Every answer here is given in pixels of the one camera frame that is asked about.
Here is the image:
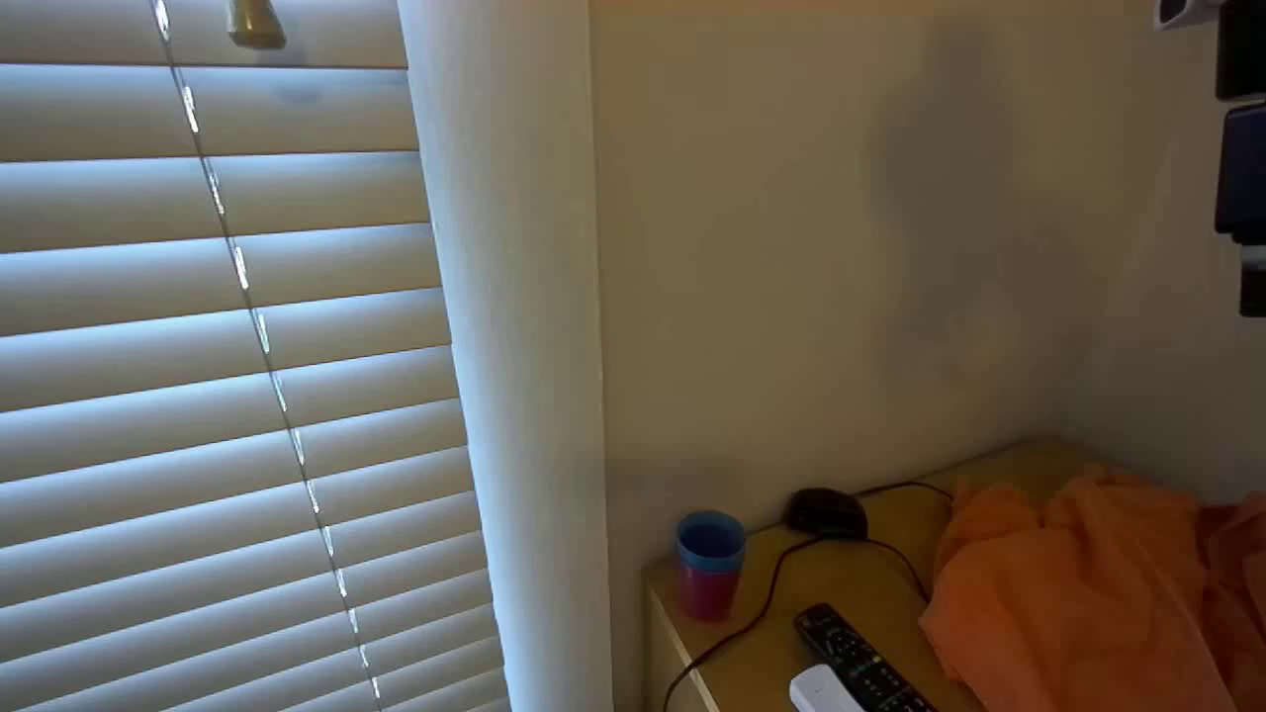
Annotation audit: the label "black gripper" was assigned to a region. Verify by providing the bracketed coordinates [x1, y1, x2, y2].
[1215, 0, 1266, 321]

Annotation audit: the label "orange terry towel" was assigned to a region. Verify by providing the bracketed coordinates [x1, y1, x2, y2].
[917, 469, 1266, 712]

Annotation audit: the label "black computer mouse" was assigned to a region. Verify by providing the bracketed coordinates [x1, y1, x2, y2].
[779, 488, 870, 546]

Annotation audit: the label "light wooden dresser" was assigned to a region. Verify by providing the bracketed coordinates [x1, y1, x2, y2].
[643, 433, 1266, 712]

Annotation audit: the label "black remote control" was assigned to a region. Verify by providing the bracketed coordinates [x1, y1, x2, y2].
[793, 602, 942, 712]

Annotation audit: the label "blue and pink cup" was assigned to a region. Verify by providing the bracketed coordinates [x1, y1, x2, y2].
[672, 512, 753, 627]

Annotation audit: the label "white remote control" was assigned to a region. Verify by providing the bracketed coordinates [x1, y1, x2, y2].
[788, 662, 866, 712]

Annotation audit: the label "brass blind fitting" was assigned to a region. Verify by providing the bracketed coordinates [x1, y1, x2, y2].
[223, 0, 291, 55]

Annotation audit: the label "white window blinds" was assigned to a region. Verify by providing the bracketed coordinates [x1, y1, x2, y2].
[0, 0, 515, 712]

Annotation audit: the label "dark blue wrist camera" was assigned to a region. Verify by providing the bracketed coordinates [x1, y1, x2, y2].
[1212, 102, 1266, 251]

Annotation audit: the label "thin black mouse cable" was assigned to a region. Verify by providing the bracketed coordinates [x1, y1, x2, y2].
[657, 474, 958, 712]

